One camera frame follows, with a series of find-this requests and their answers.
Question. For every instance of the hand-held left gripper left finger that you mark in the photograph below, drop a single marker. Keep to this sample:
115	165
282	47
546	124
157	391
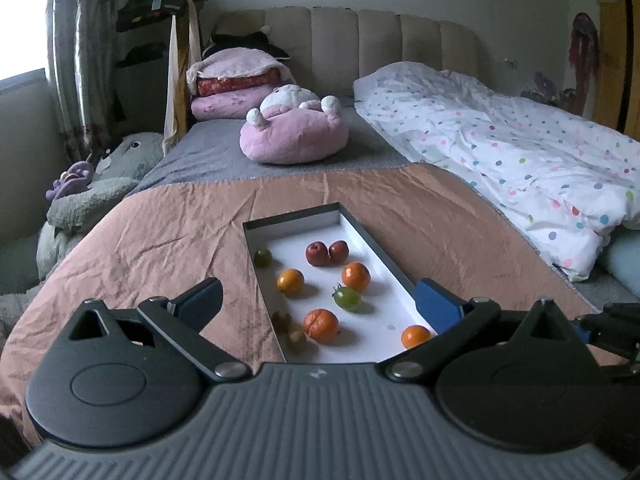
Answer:
202	297

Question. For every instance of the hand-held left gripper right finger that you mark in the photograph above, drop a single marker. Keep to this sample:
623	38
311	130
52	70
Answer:
440	307

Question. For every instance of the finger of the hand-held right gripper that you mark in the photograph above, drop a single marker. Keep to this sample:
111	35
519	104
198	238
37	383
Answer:
581	332
622	309

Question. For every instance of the orange mandarin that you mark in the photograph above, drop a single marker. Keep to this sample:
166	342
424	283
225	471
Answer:
290	281
415	336
356	276

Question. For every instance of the grey box with white inside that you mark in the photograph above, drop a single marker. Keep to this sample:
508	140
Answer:
385	305

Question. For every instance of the small green plum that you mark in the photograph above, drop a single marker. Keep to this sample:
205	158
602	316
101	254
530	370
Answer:
262	257

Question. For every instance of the brown kiwi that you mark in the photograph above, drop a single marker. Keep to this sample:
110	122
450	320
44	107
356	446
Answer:
281	321

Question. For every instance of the green tomato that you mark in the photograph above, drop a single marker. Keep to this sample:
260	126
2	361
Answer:
348	299

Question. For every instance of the small tan longan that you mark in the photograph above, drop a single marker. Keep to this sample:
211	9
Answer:
297	338

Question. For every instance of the red apple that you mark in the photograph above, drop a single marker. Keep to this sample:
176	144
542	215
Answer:
339	251
316	254

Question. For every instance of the large tangerine with stem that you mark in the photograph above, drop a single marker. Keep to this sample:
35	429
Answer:
321	326

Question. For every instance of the grey bed sheet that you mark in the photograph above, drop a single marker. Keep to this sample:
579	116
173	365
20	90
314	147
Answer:
600	295

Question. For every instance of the light blue pillow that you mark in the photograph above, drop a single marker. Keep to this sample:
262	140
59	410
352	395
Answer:
622	260

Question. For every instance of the pink dotted bed cover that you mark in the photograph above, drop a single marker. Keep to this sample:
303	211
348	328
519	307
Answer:
175	220

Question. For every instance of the grey blanket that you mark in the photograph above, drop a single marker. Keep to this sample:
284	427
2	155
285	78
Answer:
210	155

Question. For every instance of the large grey plush toy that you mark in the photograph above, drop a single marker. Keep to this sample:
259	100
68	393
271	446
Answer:
130	152

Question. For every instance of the white polka dot duvet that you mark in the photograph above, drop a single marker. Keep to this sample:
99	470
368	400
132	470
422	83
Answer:
500	150

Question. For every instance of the purple plush toy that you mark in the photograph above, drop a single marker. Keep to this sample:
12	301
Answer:
70	180

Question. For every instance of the pink rabbit plush cushion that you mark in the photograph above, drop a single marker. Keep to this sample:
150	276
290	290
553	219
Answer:
290	140

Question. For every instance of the yellow and white hanging cloth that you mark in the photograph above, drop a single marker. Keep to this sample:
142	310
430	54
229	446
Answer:
177	85

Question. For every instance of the red floral pillow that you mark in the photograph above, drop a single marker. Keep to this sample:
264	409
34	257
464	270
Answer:
235	82

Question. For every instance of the wooden wardrobe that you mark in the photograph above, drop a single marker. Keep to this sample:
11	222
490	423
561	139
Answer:
622	60

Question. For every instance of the black cloth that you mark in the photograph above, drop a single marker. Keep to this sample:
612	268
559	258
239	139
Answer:
142	55

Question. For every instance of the black and white plush toy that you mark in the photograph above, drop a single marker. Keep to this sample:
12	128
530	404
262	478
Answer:
245	40

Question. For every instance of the beige padded headboard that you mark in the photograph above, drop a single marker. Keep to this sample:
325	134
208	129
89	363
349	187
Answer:
375	40

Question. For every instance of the patterned curtain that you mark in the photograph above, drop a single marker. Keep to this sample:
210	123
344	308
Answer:
85	35

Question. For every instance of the black bag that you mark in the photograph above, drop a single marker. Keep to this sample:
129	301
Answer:
150	5

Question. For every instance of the window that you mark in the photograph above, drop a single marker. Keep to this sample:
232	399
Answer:
20	20

